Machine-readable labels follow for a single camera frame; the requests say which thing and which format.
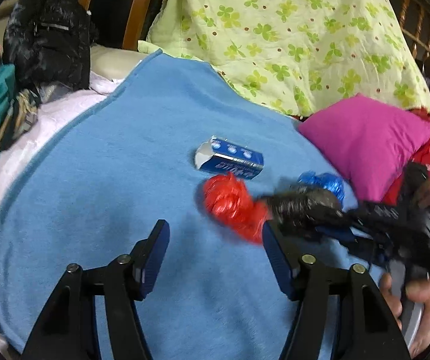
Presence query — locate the black plastic bag ball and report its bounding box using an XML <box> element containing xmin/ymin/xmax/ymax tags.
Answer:
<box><xmin>256</xmin><ymin>184</ymin><xmax>343</xmax><ymax>242</ymax></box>

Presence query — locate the blue plastic bag ball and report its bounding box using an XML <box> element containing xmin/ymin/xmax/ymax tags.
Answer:
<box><xmin>297</xmin><ymin>171</ymin><xmax>345</xmax><ymax>204</ymax></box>

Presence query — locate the red plastic bag ball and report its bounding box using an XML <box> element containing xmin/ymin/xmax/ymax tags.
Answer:
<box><xmin>203</xmin><ymin>172</ymin><xmax>269</xmax><ymax>245</ymax></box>

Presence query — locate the blue cardboard box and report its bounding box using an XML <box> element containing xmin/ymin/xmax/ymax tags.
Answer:
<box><xmin>194</xmin><ymin>136</ymin><xmax>264</xmax><ymax>180</ymax></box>

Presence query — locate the right hand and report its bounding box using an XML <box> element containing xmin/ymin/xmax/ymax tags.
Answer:
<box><xmin>379</xmin><ymin>272</ymin><xmax>430</xmax><ymax>359</ymax></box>

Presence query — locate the magenta pillow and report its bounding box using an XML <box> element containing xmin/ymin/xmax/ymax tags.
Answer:
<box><xmin>298</xmin><ymin>94</ymin><xmax>430</xmax><ymax>202</ymax></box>

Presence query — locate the blue fleece blanket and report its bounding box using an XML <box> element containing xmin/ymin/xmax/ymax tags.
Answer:
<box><xmin>0</xmin><ymin>52</ymin><xmax>333</xmax><ymax>359</ymax></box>

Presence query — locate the white bed sheet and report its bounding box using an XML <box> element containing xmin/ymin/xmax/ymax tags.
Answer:
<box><xmin>0</xmin><ymin>42</ymin><xmax>148</xmax><ymax>350</ymax></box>

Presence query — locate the green clover quilt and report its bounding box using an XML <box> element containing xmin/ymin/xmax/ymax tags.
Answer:
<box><xmin>138</xmin><ymin>0</ymin><xmax>430</xmax><ymax>117</ymax></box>

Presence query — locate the black puffer jacket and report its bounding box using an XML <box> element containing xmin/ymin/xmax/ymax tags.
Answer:
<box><xmin>2</xmin><ymin>0</ymin><xmax>94</xmax><ymax>90</ymax></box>

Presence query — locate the wooden curved cabinet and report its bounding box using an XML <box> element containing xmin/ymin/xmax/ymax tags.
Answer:
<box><xmin>80</xmin><ymin>0</ymin><xmax>163</xmax><ymax>50</ymax></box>

